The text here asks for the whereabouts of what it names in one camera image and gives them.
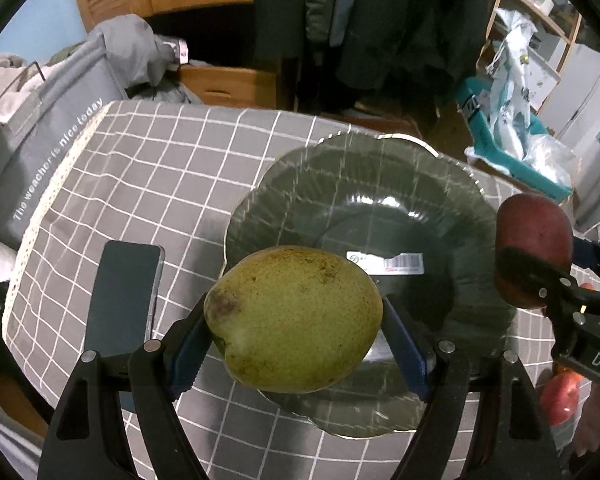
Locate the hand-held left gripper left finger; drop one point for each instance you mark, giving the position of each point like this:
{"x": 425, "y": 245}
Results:
{"x": 185, "y": 360}

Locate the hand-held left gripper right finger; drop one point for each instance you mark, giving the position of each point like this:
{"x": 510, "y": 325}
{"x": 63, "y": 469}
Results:
{"x": 405, "y": 355}

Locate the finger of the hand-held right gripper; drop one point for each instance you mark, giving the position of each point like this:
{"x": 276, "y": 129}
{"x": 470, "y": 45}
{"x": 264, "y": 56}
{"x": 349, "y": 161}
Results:
{"x": 525, "y": 270}
{"x": 592, "y": 255}

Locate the red apple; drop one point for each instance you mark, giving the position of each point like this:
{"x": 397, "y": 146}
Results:
{"x": 530, "y": 225}

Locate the dark green glass plate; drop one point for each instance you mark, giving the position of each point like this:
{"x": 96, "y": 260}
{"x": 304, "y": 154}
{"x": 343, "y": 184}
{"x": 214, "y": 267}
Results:
{"x": 380, "y": 210}

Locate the large orange-red tomato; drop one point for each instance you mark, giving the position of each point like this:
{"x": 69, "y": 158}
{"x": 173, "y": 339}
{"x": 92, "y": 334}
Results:
{"x": 560, "y": 400}

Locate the dark smartphone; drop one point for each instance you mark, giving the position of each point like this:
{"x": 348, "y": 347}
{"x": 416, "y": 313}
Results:
{"x": 125, "y": 290}

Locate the clear plastic bag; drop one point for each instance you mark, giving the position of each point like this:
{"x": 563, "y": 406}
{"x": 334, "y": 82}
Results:
{"x": 550, "y": 160}

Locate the teal box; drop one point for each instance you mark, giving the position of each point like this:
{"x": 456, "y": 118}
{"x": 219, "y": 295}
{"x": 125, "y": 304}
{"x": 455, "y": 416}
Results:
{"x": 485, "y": 130}

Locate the white fridge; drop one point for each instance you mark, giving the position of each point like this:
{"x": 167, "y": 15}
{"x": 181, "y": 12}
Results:
{"x": 585, "y": 90}

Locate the white printed plastic bag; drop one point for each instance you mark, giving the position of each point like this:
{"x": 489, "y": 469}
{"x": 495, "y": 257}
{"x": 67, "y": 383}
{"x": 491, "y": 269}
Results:
{"x": 512, "y": 80}

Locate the grey checked tablecloth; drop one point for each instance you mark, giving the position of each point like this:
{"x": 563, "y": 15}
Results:
{"x": 155, "y": 170}

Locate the grey fabric storage bag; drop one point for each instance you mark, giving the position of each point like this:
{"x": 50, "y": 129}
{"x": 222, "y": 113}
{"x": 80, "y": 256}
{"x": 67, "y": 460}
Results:
{"x": 45, "y": 150}

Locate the wooden shelf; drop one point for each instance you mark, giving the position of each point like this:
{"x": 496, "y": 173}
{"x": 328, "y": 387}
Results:
{"x": 540, "y": 5}

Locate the large dark hanging coat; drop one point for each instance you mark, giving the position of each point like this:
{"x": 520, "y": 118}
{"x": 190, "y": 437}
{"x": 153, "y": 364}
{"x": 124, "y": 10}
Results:
{"x": 420, "y": 20}

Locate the wooden drawer cabinet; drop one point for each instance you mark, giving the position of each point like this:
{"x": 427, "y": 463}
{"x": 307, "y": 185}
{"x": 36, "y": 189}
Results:
{"x": 230, "y": 87}

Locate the grey jacket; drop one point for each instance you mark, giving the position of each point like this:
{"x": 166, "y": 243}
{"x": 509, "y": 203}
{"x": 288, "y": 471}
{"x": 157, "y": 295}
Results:
{"x": 130, "y": 45}

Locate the green padded jacket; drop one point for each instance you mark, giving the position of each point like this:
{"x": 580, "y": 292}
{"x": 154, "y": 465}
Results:
{"x": 325, "y": 5}

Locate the black hanging coat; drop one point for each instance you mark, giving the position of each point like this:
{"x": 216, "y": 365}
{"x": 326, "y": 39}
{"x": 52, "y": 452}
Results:
{"x": 280, "y": 5}

